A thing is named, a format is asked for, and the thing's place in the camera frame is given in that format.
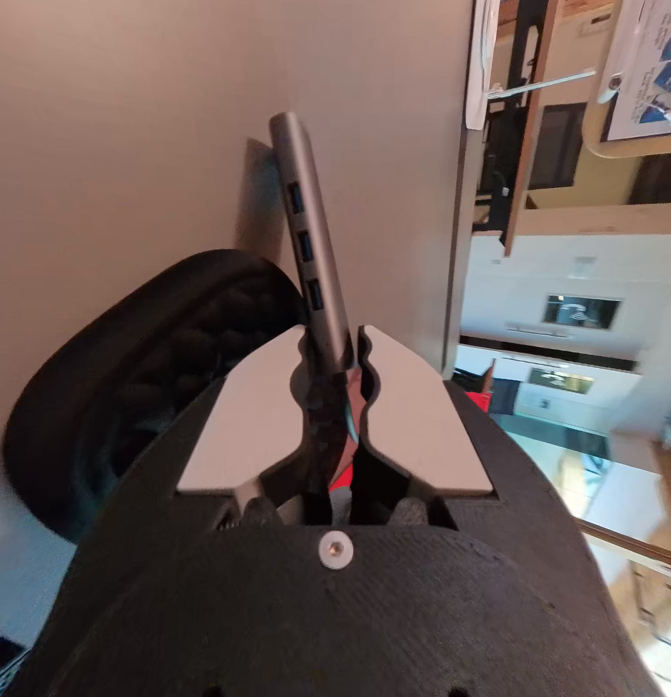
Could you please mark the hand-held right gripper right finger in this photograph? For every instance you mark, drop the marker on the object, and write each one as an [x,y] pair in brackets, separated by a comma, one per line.
[422,435]

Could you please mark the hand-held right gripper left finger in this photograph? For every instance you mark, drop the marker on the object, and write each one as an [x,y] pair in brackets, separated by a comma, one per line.
[243,430]

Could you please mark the red plastic bin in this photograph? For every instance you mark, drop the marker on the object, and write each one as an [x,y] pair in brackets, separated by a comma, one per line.
[343,479]

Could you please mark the grey usb hub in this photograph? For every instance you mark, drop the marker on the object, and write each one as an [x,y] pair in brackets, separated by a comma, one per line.
[313,228]

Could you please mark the black wrist rest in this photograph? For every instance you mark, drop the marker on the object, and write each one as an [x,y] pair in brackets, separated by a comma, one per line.
[123,354]

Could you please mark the booth window with sign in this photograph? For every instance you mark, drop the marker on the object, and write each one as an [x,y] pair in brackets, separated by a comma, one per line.
[559,380]
[580,312]

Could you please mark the instruction sheet on stand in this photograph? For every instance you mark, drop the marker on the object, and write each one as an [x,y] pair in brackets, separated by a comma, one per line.
[591,136]

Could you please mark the white poster stand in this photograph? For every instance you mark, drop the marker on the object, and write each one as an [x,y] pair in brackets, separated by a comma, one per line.
[480,65]

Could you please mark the white wall switch plate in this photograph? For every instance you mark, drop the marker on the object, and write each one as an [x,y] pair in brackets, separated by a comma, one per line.
[584,267]

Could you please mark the dark wall screen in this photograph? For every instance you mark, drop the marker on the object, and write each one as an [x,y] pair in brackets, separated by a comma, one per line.
[556,147]

